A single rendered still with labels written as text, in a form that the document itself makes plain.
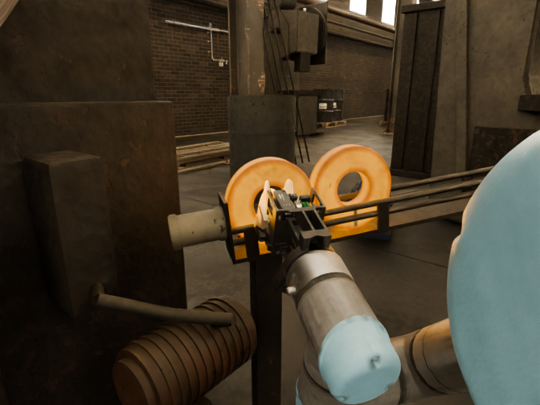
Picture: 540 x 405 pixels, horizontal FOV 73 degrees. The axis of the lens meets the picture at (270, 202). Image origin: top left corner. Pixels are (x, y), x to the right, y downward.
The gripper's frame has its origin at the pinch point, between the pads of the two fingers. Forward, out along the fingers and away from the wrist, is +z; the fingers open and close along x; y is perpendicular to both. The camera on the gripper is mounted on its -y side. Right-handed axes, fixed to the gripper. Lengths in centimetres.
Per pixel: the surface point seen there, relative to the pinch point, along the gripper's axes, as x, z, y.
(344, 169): -13.1, 0.2, 4.5
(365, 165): -17.1, 0.3, 5.0
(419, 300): -87, 38, -87
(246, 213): 4.6, -1.8, -1.6
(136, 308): 22.7, -11.6, -9.8
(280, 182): -1.5, -0.3, 3.2
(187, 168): -5, 344, -182
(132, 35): 21.1, 29.0, 19.8
